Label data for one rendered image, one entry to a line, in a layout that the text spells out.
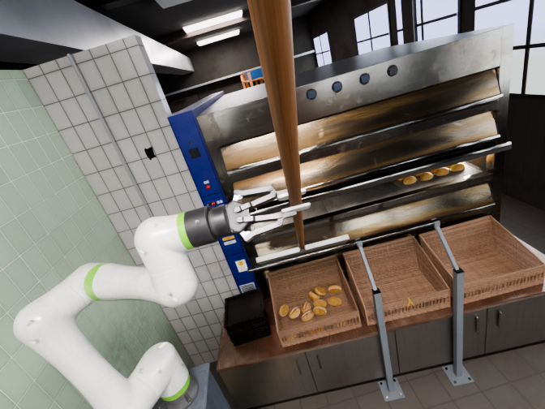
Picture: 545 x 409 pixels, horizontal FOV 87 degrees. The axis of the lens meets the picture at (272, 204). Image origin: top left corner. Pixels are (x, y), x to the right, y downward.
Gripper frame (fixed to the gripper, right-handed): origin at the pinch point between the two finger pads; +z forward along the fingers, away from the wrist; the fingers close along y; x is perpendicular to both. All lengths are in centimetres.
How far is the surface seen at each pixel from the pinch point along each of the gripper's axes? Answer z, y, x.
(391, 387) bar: 37, 103, -170
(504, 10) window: 276, -195, -197
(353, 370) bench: 14, 85, -162
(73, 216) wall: -123, -50, -86
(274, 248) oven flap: -18, -11, -154
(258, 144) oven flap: -8, -72, -102
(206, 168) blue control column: -44, -66, -103
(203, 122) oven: -37, -89, -87
